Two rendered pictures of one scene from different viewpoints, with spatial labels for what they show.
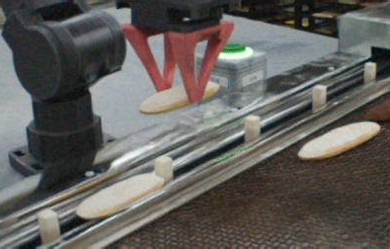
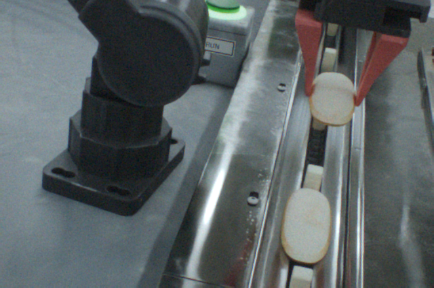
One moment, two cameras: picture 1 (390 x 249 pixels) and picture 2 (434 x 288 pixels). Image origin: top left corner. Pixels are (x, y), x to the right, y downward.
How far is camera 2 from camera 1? 0.47 m
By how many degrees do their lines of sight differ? 28
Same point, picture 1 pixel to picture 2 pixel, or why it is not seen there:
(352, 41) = not seen: outside the picture
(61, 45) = (194, 38)
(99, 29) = (199, 7)
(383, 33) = not seen: outside the picture
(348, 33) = not seen: outside the picture
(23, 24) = (133, 7)
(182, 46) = (394, 51)
